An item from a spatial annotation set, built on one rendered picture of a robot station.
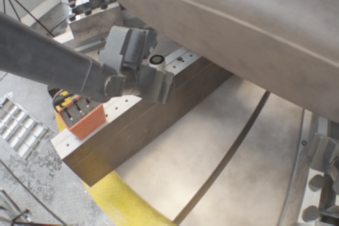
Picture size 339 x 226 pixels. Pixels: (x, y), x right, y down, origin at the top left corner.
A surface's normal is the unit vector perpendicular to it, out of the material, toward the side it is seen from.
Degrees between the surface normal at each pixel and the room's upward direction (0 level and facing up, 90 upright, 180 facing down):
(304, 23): 50
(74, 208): 0
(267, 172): 0
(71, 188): 0
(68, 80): 86
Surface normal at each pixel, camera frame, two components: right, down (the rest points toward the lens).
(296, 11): -0.55, 0.29
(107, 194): -0.09, -0.63
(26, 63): 0.88, 0.36
